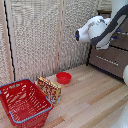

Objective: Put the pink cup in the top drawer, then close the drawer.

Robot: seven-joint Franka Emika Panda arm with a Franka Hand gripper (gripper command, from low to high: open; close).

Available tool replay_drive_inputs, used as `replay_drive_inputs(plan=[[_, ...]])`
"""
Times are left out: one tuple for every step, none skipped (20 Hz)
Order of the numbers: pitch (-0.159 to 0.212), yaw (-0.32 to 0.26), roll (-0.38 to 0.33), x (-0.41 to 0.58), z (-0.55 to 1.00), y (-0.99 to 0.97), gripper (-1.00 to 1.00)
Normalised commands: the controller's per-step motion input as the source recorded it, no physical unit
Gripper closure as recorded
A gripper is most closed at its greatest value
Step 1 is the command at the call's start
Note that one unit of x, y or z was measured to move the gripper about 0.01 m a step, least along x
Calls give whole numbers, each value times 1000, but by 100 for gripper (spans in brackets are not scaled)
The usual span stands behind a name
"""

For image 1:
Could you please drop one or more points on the brown dresser cabinet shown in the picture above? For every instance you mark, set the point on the brown dresser cabinet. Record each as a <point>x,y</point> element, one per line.
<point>110,61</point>

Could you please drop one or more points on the red basket with blue rim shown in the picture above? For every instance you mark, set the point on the red basket with blue rim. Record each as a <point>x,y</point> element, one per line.
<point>23,103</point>

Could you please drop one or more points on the red plastic bowl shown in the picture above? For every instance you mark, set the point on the red plastic bowl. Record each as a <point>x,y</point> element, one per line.
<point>64,77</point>

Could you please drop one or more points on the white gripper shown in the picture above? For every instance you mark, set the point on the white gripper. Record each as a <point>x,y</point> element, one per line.
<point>108,40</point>

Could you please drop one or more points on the red yellow snack box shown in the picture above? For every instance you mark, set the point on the red yellow snack box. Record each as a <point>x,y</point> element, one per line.
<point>49,88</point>

